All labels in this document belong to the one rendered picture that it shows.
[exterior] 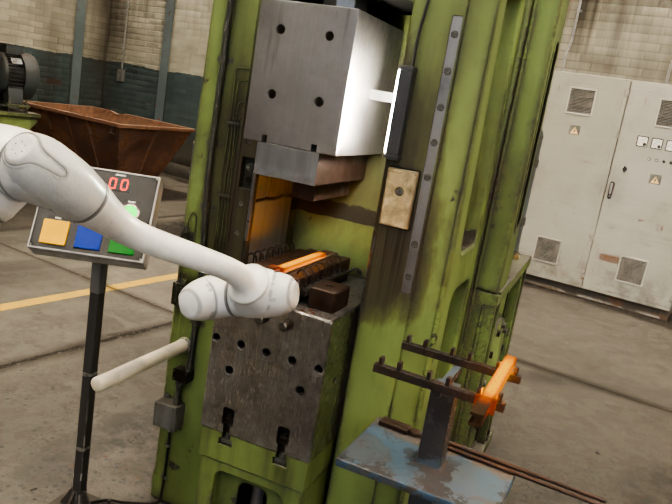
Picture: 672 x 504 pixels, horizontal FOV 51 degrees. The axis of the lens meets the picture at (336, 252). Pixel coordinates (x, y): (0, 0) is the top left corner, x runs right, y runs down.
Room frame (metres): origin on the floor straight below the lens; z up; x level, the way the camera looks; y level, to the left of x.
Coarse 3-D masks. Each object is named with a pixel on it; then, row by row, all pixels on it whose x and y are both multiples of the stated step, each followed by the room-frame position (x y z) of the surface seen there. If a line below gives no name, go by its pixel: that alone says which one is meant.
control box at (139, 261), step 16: (112, 176) 2.14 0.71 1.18; (128, 176) 2.15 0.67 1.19; (144, 176) 2.15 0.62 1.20; (128, 192) 2.12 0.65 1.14; (144, 192) 2.13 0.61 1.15; (160, 192) 2.18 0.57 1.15; (144, 208) 2.10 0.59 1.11; (32, 224) 2.03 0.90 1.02; (32, 240) 2.01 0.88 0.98; (64, 256) 2.05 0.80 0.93; (80, 256) 2.03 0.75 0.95; (96, 256) 2.01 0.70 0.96; (112, 256) 2.02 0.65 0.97; (128, 256) 2.03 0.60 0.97; (144, 256) 2.04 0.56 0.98
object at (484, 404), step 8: (504, 360) 1.71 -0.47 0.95; (512, 360) 1.72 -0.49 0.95; (504, 368) 1.65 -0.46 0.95; (512, 368) 1.70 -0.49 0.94; (496, 376) 1.59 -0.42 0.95; (504, 376) 1.60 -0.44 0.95; (488, 384) 1.53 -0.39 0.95; (496, 384) 1.53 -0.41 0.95; (504, 384) 1.59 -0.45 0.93; (488, 392) 1.48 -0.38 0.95; (496, 392) 1.49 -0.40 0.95; (480, 400) 1.41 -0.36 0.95; (488, 400) 1.42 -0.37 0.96; (496, 400) 1.42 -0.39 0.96; (472, 408) 1.37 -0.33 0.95; (480, 408) 1.37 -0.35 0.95; (488, 408) 1.39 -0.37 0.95; (472, 416) 1.38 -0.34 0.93; (480, 416) 1.34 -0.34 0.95; (472, 424) 1.35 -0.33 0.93; (480, 424) 1.35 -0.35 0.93
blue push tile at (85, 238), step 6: (78, 228) 2.04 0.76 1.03; (84, 228) 2.04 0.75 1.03; (78, 234) 2.03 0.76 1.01; (84, 234) 2.03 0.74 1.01; (90, 234) 2.03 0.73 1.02; (96, 234) 2.04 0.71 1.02; (78, 240) 2.02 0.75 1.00; (84, 240) 2.02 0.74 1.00; (90, 240) 2.02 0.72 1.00; (96, 240) 2.03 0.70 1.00; (78, 246) 2.01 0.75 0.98; (84, 246) 2.01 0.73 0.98; (90, 246) 2.02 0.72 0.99; (96, 246) 2.02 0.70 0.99
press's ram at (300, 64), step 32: (288, 0) 2.07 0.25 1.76; (288, 32) 2.06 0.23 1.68; (320, 32) 2.03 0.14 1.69; (352, 32) 2.00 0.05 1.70; (384, 32) 2.21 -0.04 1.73; (256, 64) 2.09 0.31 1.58; (288, 64) 2.06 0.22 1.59; (320, 64) 2.03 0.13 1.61; (352, 64) 2.01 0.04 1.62; (384, 64) 2.26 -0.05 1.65; (256, 96) 2.09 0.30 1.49; (288, 96) 2.05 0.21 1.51; (320, 96) 2.02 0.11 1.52; (352, 96) 2.05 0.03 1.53; (384, 96) 2.16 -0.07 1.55; (256, 128) 2.08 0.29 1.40; (288, 128) 2.05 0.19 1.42; (320, 128) 2.01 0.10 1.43; (352, 128) 2.08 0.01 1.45; (384, 128) 2.36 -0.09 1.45
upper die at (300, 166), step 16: (272, 144) 2.06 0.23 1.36; (256, 160) 2.08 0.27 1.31; (272, 160) 2.06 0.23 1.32; (288, 160) 2.04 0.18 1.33; (304, 160) 2.03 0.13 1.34; (320, 160) 2.03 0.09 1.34; (336, 160) 2.14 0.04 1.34; (352, 160) 2.27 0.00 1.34; (272, 176) 2.06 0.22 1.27; (288, 176) 2.04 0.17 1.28; (304, 176) 2.02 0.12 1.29; (320, 176) 2.04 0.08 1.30; (336, 176) 2.16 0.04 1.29; (352, 176) 2.29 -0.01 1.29
